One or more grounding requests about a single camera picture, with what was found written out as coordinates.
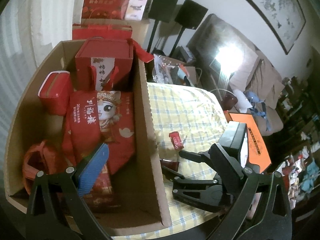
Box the red patterned packet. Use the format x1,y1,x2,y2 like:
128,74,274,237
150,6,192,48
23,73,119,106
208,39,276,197
83,164,119,213

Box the shiny red round bag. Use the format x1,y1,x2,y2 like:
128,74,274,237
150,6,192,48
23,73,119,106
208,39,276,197
22,140,76,195

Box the small red candy packet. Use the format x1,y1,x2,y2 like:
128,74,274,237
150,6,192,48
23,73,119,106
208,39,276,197
169,131,184,150

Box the red fabric tote bag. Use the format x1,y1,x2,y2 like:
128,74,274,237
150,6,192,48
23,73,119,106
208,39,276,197
62,90,136,175

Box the red rectangular tin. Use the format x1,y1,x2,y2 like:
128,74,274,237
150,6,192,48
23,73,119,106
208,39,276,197
37,70,74,116

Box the red gift box with straps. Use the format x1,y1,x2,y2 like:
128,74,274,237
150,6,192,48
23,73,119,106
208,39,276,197
75,38,154,91

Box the orange flat box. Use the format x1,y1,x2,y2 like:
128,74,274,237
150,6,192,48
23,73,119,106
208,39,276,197
225,111,271,173

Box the large cardboard box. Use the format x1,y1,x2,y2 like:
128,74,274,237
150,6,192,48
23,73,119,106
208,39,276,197
4,38,172,236

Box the yellow plaid bed sheet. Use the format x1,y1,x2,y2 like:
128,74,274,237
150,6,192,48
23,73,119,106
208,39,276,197
109,82,241,240

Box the beige sofa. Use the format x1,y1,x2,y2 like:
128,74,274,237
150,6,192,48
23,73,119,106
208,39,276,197
187,14,284,136

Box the clear plastic packaged item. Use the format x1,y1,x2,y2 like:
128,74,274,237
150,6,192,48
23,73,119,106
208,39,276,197
151,54,200,87

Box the red collection paper bag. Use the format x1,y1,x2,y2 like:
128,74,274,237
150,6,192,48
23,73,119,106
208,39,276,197
72,24,132,40

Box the right black speaker on stand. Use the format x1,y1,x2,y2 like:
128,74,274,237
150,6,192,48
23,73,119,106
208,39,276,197
170,0,208,56

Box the white curtain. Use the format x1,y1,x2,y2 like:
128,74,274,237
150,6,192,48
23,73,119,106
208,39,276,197
0,0,87,131

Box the white pink pouch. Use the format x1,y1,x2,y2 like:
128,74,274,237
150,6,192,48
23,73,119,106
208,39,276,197
124,0,148,21

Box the framed ink painting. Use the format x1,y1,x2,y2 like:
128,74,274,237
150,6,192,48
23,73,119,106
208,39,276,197
246,0,306,55

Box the red floral gift bag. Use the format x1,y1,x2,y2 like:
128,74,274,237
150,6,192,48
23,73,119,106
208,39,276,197
81,0,129,20

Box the blue strap item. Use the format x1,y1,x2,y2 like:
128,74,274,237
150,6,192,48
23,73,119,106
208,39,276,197
245,91,271,131

